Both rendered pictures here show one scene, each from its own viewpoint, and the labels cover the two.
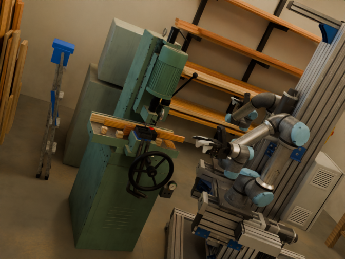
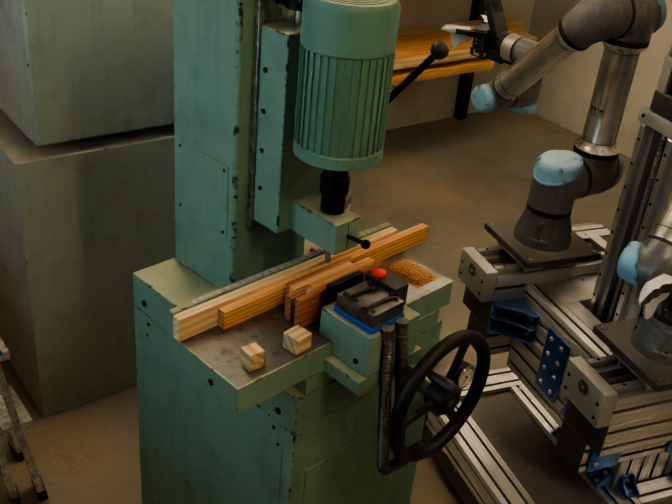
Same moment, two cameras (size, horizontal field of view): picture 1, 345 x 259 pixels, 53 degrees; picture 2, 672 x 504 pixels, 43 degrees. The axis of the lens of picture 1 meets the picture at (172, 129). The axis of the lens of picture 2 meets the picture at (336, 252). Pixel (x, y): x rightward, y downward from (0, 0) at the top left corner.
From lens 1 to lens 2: 1.00 m
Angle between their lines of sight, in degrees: 20
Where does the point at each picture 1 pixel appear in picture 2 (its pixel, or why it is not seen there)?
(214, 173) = (526, 273)
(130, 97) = (234, 194)
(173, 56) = (368, 27)
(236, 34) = not seen: outside the picture
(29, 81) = not seen: outside the picture
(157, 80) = (339, 121)
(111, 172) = (310, 445)
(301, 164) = not seen: outside the picture
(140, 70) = (239, 99)
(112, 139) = (289, 368)
